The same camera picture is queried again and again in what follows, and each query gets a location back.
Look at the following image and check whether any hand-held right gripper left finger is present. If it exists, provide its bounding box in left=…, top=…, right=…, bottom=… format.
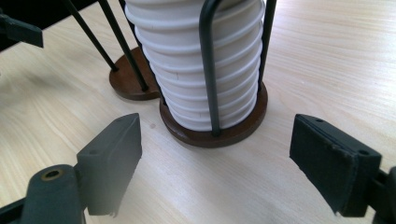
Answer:
left=76, top=112, right=143, bottom=217

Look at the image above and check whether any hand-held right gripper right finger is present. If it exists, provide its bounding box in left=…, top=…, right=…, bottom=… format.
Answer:
left=289, top=113, right=383, bottom=218

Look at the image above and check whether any black wire wooden cup holder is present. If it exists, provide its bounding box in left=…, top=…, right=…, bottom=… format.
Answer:
left=62, top=0, right=278, bottom=149

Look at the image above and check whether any stack of white cups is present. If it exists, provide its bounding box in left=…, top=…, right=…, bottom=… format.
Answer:
left=124, top=0, right=266, bottom=133

